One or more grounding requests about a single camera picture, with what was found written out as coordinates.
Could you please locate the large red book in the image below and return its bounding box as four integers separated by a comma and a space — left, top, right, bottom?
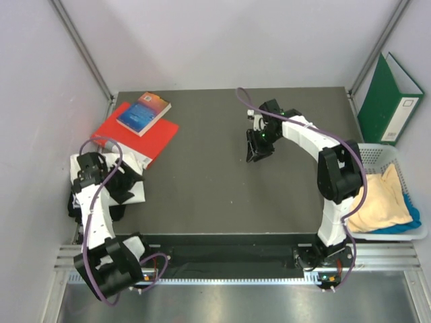
92, 102, 179, 169

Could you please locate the folded black t-shirt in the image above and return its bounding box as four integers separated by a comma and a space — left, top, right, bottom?
67, 192, 126, 225

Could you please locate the peach orange t-shirt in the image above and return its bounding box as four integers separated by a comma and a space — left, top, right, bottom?
347, 164, 413, 233

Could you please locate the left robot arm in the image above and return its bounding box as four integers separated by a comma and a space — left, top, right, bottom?
70, 152, 153, 299

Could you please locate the small blue orange book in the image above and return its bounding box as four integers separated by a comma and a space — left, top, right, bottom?
117, 92, 172, 137

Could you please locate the green lever arch binder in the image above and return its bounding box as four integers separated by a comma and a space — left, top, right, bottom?
358, 52, 424, 146

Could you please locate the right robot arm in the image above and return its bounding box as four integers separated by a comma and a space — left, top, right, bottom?
246, 99, 365, 270

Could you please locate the white plastic basket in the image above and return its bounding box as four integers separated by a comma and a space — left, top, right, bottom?
352, 143, 428, 242

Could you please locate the white flower print t-shirt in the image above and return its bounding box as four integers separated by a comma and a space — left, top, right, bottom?
70, 153, 145, 206

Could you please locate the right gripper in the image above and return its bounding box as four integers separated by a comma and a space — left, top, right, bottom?
246, 128, 281, 164

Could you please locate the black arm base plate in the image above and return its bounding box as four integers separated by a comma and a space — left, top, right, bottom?
150, 244, 352, 270

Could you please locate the teal blue t-shirt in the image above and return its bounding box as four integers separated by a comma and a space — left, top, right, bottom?
372, 194, 422, 235

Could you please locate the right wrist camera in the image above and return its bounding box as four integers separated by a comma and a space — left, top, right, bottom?
247, 109, 265, 131

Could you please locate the grey slotted cable duct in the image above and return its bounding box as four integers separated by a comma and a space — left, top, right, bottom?
67, 271, 341, 286

